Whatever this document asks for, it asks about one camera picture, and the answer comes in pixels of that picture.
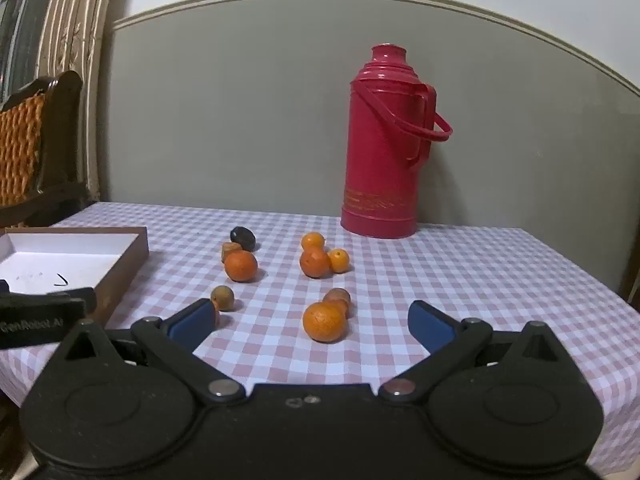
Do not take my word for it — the brownish orange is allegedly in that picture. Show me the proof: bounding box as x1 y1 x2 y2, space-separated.
322 287 352 318

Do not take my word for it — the small brownish round fruit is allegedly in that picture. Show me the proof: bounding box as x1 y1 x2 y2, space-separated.
210 285 235 312

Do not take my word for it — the large orange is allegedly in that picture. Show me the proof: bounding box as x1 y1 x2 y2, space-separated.
299 248 333 279
224 250 259 282
302 301 348 344

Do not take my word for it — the dark purple fruit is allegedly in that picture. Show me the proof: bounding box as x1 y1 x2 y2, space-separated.
230 226 257 252

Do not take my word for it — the pink checked tablecloth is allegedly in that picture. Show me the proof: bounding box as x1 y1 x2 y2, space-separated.
0 202 640 476

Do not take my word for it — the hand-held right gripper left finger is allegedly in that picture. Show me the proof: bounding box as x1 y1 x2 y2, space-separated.
50 298 247 406

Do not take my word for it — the beige patterned curtain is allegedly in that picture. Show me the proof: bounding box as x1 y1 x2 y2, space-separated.
37 0 128 203

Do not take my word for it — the red thermos flask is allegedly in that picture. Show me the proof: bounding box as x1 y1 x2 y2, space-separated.
340 44 454 239

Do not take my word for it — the brown cardboard box white inside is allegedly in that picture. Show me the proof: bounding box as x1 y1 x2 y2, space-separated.
0 226 149 328

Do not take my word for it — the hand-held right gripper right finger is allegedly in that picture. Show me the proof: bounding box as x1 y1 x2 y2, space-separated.
378 301 576 406

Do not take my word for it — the dark wooden tufted sofa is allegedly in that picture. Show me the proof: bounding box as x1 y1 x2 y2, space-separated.
0 70 96 228

